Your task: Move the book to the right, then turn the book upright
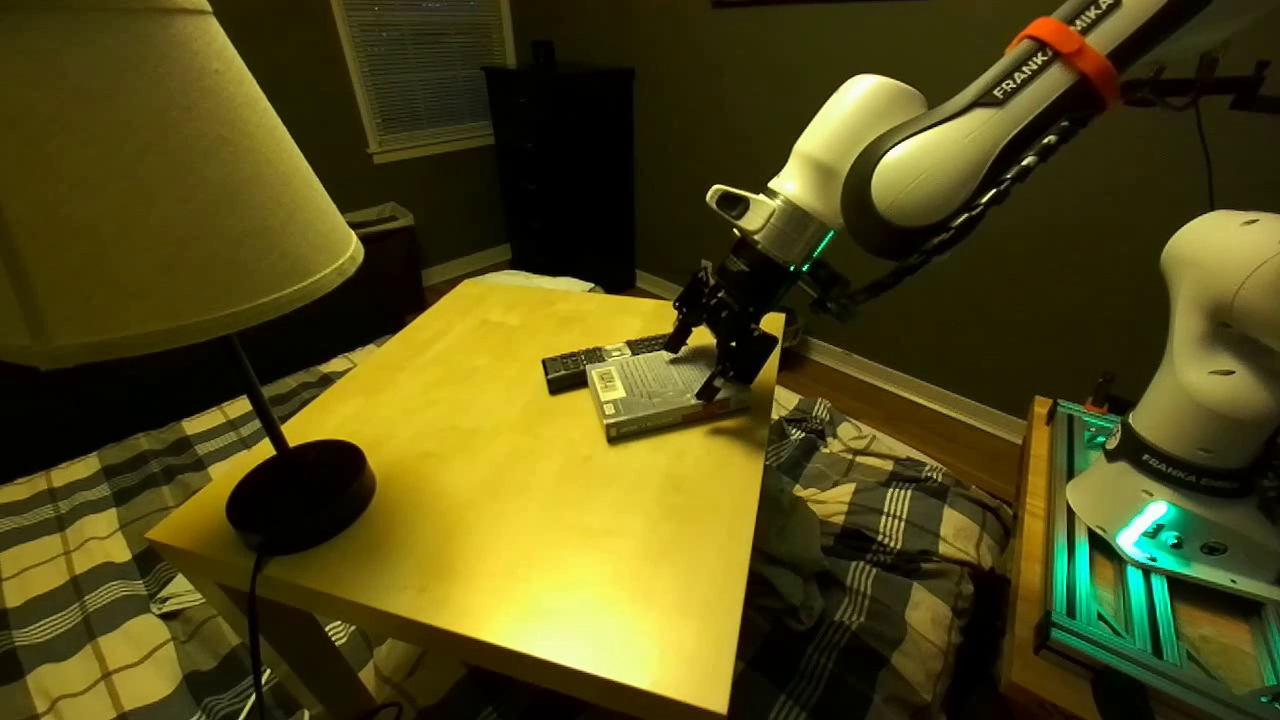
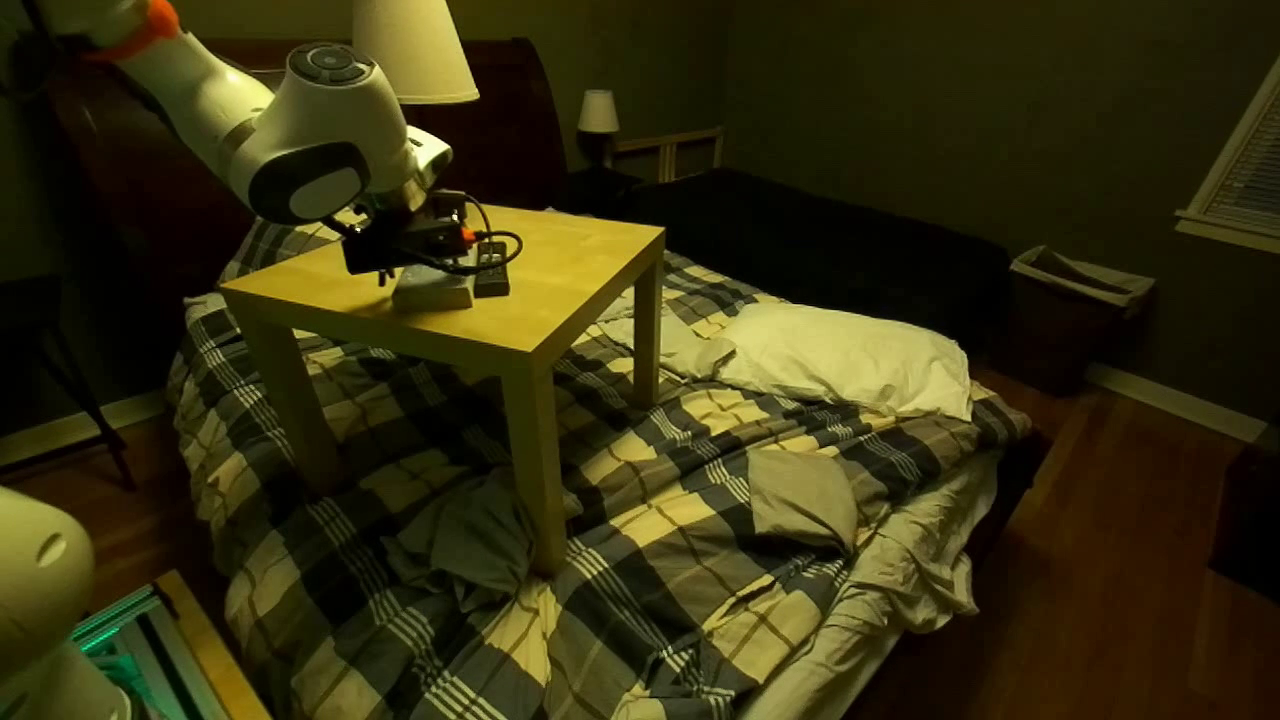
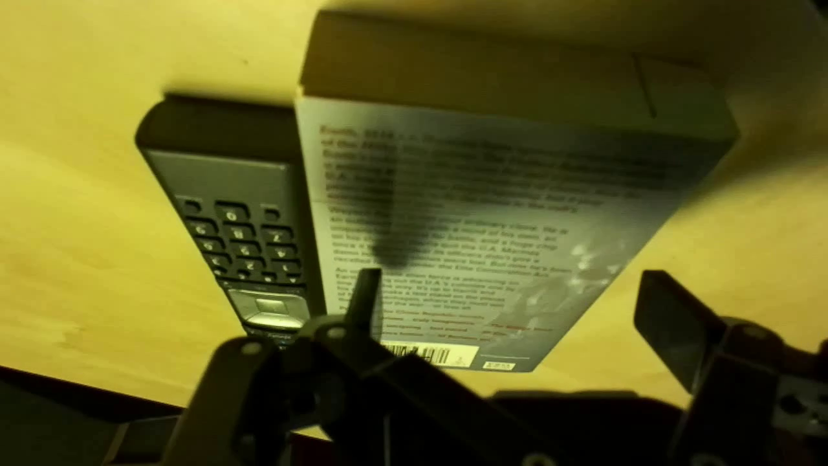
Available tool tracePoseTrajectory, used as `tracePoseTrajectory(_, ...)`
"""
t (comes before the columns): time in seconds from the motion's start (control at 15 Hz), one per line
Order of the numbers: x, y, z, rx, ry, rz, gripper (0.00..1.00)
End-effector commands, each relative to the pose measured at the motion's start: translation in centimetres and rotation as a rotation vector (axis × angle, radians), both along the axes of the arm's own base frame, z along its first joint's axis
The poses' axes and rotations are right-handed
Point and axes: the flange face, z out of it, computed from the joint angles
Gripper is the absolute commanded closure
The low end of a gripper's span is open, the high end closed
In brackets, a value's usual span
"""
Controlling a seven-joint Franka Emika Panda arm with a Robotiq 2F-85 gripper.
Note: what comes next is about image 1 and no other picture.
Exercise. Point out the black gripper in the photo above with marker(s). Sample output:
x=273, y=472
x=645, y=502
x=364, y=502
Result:
x=733, y=304

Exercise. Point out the thick paperback book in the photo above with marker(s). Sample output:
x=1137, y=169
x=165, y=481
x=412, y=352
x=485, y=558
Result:
x=645, y=393

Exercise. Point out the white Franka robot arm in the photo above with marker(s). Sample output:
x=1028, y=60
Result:
x=934, y=145

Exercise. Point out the black remote control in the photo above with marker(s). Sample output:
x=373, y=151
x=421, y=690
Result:
x=570, y=370

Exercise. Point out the white pillow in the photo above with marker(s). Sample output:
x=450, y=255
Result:
x=534, y=282

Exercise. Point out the light wooden side table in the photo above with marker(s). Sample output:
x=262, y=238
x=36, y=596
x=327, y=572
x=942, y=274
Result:
x=534, y=504

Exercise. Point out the plaid duvet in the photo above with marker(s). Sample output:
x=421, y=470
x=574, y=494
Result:
x=867, y=572

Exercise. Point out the wooden platform board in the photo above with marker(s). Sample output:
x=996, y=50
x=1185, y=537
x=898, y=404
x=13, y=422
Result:
x=1026, y=560

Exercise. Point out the white framed window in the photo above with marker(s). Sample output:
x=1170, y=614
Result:
x=421, y=72

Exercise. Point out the table lamp with cream shade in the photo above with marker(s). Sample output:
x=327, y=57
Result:
x=133, y=202

